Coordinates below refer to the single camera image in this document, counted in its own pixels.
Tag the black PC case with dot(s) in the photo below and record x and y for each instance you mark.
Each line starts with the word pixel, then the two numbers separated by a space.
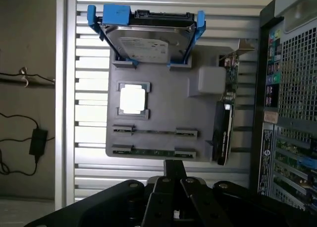
pixel 294 88

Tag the blue disk caddy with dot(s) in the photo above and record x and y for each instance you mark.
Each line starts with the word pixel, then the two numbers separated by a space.
pixel 116 15

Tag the silver CPU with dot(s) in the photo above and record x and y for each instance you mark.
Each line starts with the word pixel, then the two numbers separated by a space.
pixel 132 99

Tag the green RAM stick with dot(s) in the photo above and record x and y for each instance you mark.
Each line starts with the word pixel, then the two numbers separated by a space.
pixel 153 132
pixel 151 152

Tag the black graphics card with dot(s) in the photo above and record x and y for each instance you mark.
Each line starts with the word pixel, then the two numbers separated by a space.
pixel 224 135

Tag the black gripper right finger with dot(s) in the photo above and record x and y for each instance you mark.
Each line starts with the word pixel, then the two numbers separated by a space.
pixel 198 207

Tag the grey parts rack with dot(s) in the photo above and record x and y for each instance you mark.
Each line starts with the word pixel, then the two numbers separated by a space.
pixel 173 103

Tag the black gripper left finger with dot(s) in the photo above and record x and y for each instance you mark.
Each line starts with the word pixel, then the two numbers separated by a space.
pixel 158 207

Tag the black power adapter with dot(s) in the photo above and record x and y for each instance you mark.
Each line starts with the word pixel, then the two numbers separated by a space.
pixel 38 141

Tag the metal hook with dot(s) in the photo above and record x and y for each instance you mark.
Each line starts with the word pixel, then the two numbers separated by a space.
pixel 24 77

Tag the silver hard disk drive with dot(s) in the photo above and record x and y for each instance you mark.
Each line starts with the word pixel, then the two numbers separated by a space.
pixel 146 42

